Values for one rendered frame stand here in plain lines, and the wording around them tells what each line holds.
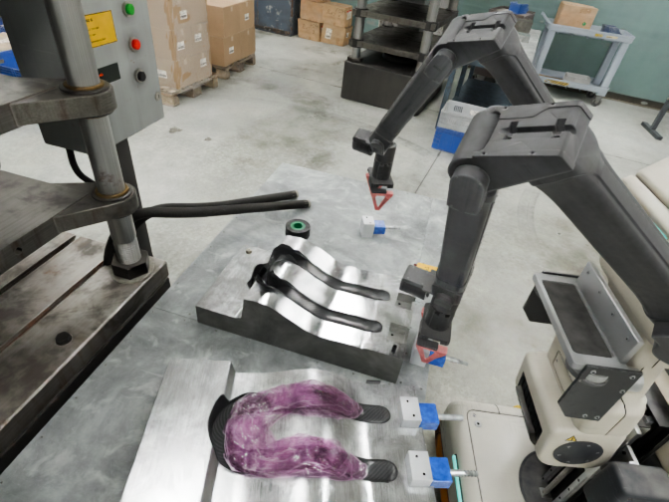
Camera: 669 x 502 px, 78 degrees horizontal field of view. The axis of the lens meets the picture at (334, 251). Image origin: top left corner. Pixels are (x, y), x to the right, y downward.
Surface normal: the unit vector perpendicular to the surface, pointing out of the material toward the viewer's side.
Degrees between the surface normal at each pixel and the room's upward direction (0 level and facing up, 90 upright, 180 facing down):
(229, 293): 0
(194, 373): 0
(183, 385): 0
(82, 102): 90
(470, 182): 118
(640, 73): 90
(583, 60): 90
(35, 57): 90
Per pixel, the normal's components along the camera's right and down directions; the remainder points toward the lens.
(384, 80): -0.41, 0.54
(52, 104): 0.59, 0.55
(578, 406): -0.09, 0.62
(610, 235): -0.44, 0.81
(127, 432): 0.11, -0.77
